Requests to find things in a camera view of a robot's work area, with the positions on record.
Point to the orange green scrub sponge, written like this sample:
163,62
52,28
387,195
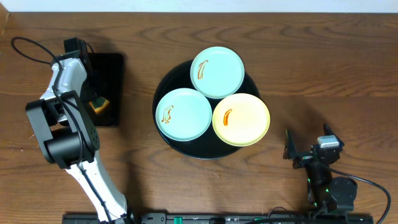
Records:
99,104

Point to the black rectangular water tray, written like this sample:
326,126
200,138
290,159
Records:
106,81

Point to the yellow plate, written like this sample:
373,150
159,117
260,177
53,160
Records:
241,119

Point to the black round tray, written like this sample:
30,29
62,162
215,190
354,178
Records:
206,146

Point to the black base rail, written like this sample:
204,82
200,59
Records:
277,217

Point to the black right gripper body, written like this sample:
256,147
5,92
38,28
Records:
310,157

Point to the mint plate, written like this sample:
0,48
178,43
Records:
217,72
183,114

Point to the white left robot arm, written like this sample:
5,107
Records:
67,137

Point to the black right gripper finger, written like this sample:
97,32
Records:
290,151
328,132

